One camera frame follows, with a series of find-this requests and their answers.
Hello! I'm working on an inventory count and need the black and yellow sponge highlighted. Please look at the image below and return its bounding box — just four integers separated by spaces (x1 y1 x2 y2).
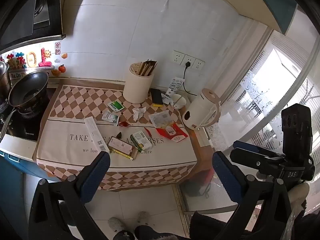
151 88 164 107

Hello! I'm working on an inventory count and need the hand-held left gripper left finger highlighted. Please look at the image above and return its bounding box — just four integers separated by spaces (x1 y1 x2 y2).
29 151 111 240

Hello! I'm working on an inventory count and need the black plug with cable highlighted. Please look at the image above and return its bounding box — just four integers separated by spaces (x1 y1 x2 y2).
183 61 198 96

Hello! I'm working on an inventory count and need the black range hood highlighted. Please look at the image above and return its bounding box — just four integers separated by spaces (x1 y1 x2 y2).
0 0 66 53

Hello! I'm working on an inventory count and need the person's right hand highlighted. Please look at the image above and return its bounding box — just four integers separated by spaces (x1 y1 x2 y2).
287 182 310 207

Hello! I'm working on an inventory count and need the dark bag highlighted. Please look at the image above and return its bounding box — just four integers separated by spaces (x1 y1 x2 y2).
182 179 213 198

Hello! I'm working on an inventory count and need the bundle of chopsticks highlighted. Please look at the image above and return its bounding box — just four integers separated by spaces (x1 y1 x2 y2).
136 59 158 77

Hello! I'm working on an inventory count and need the checkered tablecloth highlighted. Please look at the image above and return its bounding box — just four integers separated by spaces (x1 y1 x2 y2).
32 85 200 191

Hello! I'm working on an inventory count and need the brown box with yellow edge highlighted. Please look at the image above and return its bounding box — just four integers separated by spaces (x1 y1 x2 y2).
107 136 138 160

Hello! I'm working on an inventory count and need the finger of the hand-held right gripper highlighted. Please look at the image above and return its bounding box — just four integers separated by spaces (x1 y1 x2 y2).
233 140 275 156
229 148 286 172

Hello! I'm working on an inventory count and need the red snack wrapper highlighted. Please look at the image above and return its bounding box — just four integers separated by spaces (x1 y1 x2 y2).
155 124 188 143

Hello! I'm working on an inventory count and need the red plastic bag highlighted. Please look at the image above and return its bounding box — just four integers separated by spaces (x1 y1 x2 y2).
199 169 216 188

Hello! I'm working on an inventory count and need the green and white sachet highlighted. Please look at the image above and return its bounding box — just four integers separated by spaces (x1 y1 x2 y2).
107 100 125 111

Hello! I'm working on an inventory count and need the person's right forearm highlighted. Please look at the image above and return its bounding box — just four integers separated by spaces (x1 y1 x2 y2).
291 201 320 240

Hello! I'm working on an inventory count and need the grey fuzzy slipper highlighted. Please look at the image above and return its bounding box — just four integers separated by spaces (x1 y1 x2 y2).
108 217 127 233

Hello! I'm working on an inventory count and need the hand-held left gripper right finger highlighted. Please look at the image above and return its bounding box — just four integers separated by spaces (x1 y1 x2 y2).
212 151 294 240

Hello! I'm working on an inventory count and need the white tissue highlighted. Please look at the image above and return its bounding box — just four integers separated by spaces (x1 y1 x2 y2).
132 107 147 122

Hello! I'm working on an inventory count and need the long white box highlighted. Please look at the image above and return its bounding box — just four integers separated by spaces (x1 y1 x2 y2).
84 117 110 153

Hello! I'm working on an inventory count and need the black wok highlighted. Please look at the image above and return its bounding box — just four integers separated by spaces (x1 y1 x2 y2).
9 71 49 114

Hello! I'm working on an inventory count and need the colourful felt letter decoration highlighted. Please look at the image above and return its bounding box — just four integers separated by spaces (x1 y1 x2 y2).
0 47 55 68

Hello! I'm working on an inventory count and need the white printed carton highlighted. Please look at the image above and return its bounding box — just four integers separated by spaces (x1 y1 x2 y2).
161 77 185 104

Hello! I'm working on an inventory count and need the person's dark fleece jacket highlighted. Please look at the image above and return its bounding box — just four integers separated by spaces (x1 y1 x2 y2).
191 211 239 240

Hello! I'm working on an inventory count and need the clear plastic bag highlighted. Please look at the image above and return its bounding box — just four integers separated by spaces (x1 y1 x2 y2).
149 112 175 128

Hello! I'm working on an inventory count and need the steel pot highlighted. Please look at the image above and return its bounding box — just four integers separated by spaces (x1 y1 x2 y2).
0 61 12 100

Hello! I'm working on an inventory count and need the teal wall cabinet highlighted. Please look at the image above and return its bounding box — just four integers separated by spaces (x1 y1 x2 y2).
246 0 299 34

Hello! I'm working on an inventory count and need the cream electric kettle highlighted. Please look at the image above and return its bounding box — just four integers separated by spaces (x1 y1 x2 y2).
182 88 221 131

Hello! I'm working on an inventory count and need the white sachet with green print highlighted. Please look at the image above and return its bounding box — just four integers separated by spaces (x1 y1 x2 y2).
102 111 120 126

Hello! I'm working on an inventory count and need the window with floral decal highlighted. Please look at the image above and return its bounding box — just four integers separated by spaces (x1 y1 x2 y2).
207 27 320 213

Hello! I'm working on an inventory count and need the green and white medicine box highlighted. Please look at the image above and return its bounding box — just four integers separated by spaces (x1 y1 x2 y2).
130 131 152 152

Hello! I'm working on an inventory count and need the white bowl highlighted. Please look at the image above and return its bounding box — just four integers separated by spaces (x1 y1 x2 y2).
171 94 187 110

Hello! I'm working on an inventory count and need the cream chopstick holder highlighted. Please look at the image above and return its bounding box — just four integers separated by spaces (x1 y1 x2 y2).
123 62 155 104

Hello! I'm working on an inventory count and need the blue kitchen cabinet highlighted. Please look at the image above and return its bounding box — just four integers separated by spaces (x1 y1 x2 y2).
0 147 62 230

